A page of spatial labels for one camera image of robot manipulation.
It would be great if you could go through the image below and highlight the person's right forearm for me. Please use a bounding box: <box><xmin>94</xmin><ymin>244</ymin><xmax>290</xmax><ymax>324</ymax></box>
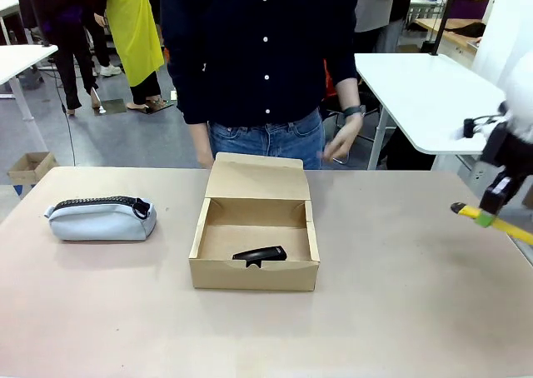
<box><xmin>188</xmin><ymin>122</ymin><xmax>214</xmax><ymax>161</ymax></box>

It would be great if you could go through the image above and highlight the yellow utility knife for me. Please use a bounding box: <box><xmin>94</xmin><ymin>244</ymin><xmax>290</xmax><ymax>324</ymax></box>
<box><xmin>450</xmin><ymin>201</ymin><xmax>533</xmax><ymax>246</ymax></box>

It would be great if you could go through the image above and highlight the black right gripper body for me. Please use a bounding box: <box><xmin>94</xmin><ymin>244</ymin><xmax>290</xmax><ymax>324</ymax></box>
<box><xmin>481</xmin><ymin>121</ymin><xmax>533</xmax><ymax>176</ymax></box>

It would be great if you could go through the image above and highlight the dark floor plate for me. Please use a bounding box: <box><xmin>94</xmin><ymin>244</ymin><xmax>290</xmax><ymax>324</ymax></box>
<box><xmin>92</xmin><ymin>98</ymin><xmax>128</xmax><ymax>115</ymax></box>

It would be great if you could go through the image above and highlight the black stapler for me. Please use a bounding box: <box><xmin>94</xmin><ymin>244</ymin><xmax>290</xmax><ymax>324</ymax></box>
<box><xmin>232</xmin><ymin>244</ymin><xmax>289</xmax><ymax>269</ymax></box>

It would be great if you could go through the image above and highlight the person's left forearm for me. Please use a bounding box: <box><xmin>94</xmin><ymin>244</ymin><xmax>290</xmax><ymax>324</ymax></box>
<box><xmin>334</xmin><ymin>77</ymin><xmax>361</xmax><ymax>112</ymax></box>

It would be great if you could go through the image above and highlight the wooden workbench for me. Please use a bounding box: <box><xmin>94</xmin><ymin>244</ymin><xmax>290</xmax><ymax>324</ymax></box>
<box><xmin>414</xmin><ymin>17</ymin><xmax>486</xmax><ymax>53</ymax></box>

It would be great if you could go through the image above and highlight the small white table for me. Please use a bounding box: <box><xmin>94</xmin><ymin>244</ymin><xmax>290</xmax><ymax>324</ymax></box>
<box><xmin>0</xmin><ymin>43</ymin><xmax>59</xmax><ymax>150</ymax></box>

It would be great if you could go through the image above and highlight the person in dark shirt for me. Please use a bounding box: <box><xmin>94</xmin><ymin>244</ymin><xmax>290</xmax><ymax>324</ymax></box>
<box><xmin>160</xmin><ymin>0</ymin><xmax>360</xmax><ymax>171</ymax></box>

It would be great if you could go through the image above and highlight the brown cardboard box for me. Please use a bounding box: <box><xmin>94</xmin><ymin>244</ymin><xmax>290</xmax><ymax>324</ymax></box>
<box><xmin>187</xmin><ymin>152</ymin><xmax>321</xmax><ymax>291</ymax></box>

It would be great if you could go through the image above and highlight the grey zipper pouch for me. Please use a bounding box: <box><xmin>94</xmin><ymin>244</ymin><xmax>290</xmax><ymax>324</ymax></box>
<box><xmin>43</xmin><ymin>195</ymin><xmax>158</xmax><ymax>242</ymax></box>

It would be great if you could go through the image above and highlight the person's left hand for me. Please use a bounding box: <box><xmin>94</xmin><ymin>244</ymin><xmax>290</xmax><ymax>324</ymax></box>
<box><xmin>320</xmin><ymin>114</ymin><xmax>365</xmax><ymax>163</ymax></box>

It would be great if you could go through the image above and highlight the person in dark clothes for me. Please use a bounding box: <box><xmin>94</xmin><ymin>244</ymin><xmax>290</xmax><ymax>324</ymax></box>
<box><xmin>24</xmin><ymin>0</ymin><xmax>103</xmax><ymax>116</ymax></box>

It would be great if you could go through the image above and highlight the orange cloth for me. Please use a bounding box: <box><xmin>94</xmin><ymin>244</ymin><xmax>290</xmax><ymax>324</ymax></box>
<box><xmin>323</xmin><ymin>58</ymin><xmax>336</xmax><ymax>101</ymax></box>

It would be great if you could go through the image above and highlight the small cardboard box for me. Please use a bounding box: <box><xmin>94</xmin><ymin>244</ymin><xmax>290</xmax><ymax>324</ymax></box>
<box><xmin>7</xmin><ymin>151</ymin><xmax>58</xmax><ymax>186</ymax></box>

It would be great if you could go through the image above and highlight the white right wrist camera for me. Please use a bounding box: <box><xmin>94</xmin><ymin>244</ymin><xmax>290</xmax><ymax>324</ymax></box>
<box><xmin>452</xmin><ymin>114</ymin><xmax>510</xmax><ymax>141</ymax></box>

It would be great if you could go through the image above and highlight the black pole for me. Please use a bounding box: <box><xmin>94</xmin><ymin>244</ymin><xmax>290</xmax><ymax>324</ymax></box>
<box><xmin>430</xmin><ymin>0</ymin><xmax>460</xmax><ymax>57</ymax></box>

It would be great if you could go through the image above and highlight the dark wristwatch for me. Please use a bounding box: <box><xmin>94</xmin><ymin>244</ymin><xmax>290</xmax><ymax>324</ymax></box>
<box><xmin>341</xmin><ymin>104</ymin><xmax>367</xmax><ymax>120</ymax></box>

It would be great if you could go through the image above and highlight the large white table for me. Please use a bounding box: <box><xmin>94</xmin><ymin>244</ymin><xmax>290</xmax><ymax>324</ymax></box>
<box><xmin>353</xmin><ymin>52</ymin><xmax>508</xmax><ymax>171</ymax></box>

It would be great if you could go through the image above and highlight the person in grey top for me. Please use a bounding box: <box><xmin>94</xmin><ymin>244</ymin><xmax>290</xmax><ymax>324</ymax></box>
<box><xmin>354</xmin><ymin>0</ymin><xmax>420</xmax><ymax>55</ymax></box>

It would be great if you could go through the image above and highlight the person in yellow apron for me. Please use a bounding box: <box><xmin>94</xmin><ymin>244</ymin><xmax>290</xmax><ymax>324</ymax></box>
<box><xmin>94</xmin><ymin>0</ymin><xmax>166</xmax><ymax>112</ymax></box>

